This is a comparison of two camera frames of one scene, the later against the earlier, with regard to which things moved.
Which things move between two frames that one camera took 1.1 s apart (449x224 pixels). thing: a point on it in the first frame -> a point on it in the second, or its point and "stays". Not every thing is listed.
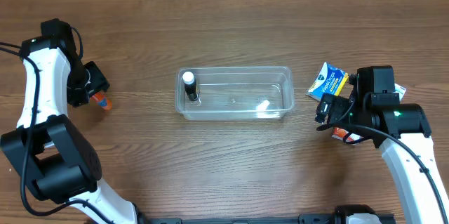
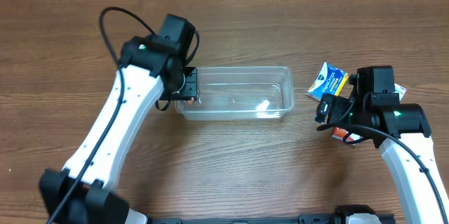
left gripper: x=97 y=80 -> x=191 y=86
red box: x=339 y=133 stays
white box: x=400 y=90 stays
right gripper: x=327 y=108 stays
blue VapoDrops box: x=330 y=80 stays
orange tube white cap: x=100 y=99 -> x=191 y=101
